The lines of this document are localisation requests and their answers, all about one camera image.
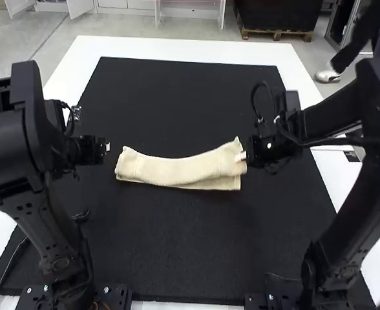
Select grey cabinet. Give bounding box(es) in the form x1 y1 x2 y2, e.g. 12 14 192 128
324 0 374 51

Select black mat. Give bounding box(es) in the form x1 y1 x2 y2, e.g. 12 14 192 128
0 56 377 307

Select white rack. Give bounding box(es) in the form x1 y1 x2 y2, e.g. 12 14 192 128
154 0 227 30

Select person's legs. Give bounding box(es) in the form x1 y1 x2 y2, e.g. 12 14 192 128
314 0 380 83

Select pale towel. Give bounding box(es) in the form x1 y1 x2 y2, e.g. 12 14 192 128
114 136 249 192

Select black crate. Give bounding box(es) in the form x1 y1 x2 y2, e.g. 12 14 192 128
234 0 322 32

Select white cupboard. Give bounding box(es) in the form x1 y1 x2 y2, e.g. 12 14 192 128
4 0 158 19

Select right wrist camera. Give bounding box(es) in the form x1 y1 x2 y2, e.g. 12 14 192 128
257 116 280 136

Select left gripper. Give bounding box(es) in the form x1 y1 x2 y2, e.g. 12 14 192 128
70 134 112 166

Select black cable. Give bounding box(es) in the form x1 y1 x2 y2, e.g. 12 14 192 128
250 82 275 124

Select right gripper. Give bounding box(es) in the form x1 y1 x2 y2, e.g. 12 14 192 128
236 134 299 168

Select wooden pallet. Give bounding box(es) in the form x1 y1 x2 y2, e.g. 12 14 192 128
237 12 315 43

